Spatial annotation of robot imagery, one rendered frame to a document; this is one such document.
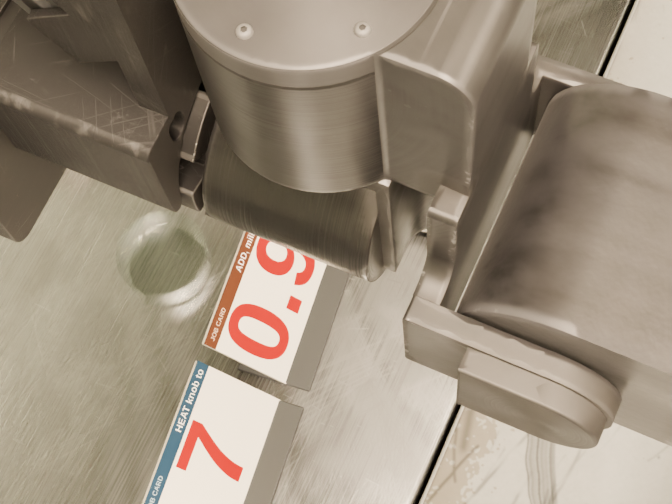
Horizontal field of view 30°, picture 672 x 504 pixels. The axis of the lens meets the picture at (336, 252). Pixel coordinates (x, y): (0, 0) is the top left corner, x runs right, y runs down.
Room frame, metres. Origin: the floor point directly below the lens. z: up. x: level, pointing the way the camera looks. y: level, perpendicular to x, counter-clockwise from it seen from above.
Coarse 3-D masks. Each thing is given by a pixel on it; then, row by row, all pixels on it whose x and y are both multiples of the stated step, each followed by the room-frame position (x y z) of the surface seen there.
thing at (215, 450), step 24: (216, 384) 0.19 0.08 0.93; (216, 408) 0.18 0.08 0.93; (240, 408) 0.18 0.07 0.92; (264, 408) 0.18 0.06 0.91; (192, 432) 0.17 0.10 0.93; (216, 432) 0.17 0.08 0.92; (240, 432) 0.17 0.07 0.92; (192, 456) 0.15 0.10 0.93; (216, 456) 0.15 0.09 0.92; (240, 456) 0.15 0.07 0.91; (168, 480) 0.14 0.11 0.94; (192, 480) 0.14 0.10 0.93; (216, 480) 0.14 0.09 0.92; (240, 480) 0.14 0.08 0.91
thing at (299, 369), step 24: (240, 240) 0.27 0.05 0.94; (312, 288) 0.25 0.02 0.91; (336, 288) 0.24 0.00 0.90; (312, 312) 0.23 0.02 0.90; (336, 312) 0.23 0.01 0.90; (312, 336) 0.22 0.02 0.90; (240, 360) 0.21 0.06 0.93; (288, 360) 0.21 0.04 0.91; (312, 360) 0.20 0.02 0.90; (288, 384) 0.19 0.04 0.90
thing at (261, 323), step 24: (264, 240) 0.27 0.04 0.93; (264, 264) 0.26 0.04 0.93; (288, 264) 0.26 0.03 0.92; (312, 264) 0.26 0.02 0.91; (240, 288) 0.24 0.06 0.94; (264, 288) 0.24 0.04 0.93; (288, 288) 0.25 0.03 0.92; (240, 312) 0.23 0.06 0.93; (264, 312) 0.23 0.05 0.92; (288, 312) 0.23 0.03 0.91; (240, 336) 0.22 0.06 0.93; (264, 336) 0.22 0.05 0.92; (288, 336) 0.22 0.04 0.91; (264, 360) 0.21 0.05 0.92
